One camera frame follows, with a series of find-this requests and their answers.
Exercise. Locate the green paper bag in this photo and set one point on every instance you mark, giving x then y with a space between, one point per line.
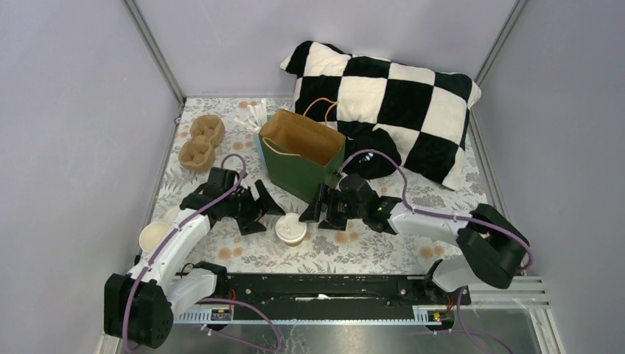
300 154

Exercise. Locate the black white checkered pillow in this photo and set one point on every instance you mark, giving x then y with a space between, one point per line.
417 116

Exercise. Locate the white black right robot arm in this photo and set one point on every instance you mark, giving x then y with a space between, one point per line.
492 250

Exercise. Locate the floral patterned table mat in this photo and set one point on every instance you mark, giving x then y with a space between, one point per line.
357 250

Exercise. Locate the light blue cup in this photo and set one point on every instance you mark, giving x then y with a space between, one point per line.
258 143

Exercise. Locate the black cloth bundle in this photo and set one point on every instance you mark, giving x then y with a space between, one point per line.
371 165

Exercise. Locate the stack of brown paper cups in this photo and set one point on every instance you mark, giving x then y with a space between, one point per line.
152 234

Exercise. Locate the brown cardboard cup carrier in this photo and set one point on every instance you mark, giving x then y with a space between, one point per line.
197 155
211 127

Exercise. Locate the white wrapped straws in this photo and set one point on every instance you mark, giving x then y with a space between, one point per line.
253 115

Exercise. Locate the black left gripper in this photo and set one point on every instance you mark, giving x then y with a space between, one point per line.
250 222

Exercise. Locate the white plastic cup lid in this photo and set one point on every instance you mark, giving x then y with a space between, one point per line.
288 227

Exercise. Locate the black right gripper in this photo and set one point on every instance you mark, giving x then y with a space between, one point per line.
332 222

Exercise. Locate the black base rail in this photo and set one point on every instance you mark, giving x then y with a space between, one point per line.
339 299

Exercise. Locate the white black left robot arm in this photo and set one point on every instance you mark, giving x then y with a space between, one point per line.
141 305

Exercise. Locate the brown paper coffee cup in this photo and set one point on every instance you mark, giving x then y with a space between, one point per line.
293 243

